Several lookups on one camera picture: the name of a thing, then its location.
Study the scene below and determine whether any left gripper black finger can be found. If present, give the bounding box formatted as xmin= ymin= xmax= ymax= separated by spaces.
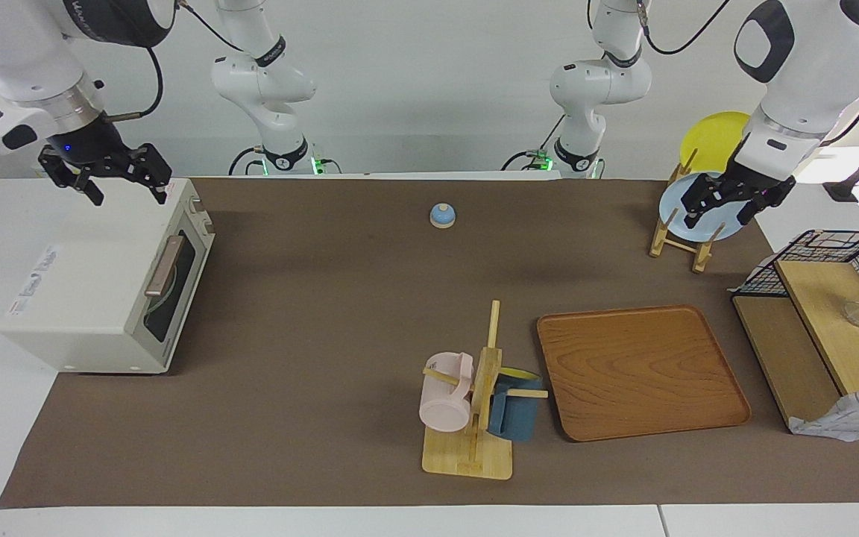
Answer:
xmin=736 ymin=192 xmax=778 ymax=227
xmin=681 ymin=175 xmax=733 ymax=230

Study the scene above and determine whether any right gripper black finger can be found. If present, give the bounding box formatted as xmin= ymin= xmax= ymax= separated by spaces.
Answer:
xmin=118 ymin=143 xmax=174 ymax=205
xmin=38 ymin=148 xmax=105 ymax=207

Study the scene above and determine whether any glass oven door with handle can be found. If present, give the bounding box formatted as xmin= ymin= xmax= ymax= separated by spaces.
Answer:
xmin=133 ymin=224 xmax=215 ymax=366

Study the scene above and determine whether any white toaster oven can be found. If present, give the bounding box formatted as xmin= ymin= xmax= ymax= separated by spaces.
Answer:
xmin=0 ymin=177 xmax=216 ymax=374

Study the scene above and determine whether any light blue plate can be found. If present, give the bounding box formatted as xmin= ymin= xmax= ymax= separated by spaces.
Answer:
xmin=658 ymin=172 xmax=751 ymax=242

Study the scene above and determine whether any yellow plate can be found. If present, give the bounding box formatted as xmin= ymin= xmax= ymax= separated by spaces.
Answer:
xmin=679 ymin=111 xmax=755 ymax=177

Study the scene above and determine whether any wooden plate rack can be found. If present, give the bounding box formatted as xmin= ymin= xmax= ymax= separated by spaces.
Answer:
xmin=649 ymin=148 xmax=729 ymax=274

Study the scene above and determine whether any wooden shelf box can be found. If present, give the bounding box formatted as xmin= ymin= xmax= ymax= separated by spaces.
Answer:
xmin=731 ymin=259 xmax=859 ymax=435

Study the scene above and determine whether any brown wooden tray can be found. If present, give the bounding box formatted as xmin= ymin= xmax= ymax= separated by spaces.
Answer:
xmin=536 ymin=304 xmax=752 ymax=443

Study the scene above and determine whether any brown table mat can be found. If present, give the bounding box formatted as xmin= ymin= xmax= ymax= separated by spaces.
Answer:
xmin=0 ymin=177 xmax=859 ymax=510

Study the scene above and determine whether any white patterned cloth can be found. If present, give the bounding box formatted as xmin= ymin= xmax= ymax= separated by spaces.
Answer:
xmin=787 ymin=383 xmax=859 ymax=443

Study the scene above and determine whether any blue mug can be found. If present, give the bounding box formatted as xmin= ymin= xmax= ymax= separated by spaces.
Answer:
xmin=487 ymin=367 xmax=547 ymax=442

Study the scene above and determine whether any pink mug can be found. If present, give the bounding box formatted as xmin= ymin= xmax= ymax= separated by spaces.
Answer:
xmin=418 ymin=352 xmax=475 ymax=434

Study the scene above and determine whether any wooden mug rack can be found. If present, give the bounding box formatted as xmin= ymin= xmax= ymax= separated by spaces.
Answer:
xmin=421 ymin=300 xmax=550 ymax=481

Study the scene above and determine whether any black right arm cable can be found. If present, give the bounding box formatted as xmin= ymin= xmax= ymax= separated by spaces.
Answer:
xmin=104 ymin=0 xmax=245 ymax=122

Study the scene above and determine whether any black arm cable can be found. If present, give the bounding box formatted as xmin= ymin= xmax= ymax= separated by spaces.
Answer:
xmin=104 ymin=0 xmax=245 ymax=122
xmin=586 ymin=0 xmax=859 ymax=148

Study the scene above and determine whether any black right base cable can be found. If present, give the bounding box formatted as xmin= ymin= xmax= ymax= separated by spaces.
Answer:
xmin=227 ymin=145 xmax=268 ymax=177

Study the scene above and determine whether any black base cable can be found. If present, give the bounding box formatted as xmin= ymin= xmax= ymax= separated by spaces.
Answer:
xmin=227 ymin=145 xmax=268 ymax=177
xmin=501 ymin=112 xmax=569 ymax=172

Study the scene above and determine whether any black wire basket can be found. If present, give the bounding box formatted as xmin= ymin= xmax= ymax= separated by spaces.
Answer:
xmin=731 ymin=229 xmax=859 ymax=344

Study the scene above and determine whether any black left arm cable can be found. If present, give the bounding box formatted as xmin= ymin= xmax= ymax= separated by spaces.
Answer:
xmin=586 ymin=0 xmax=859 ymax=148

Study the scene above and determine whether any black left base cable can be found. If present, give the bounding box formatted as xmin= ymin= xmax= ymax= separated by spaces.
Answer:
xmin=501 ymin=112 xmax=569 ymax=172

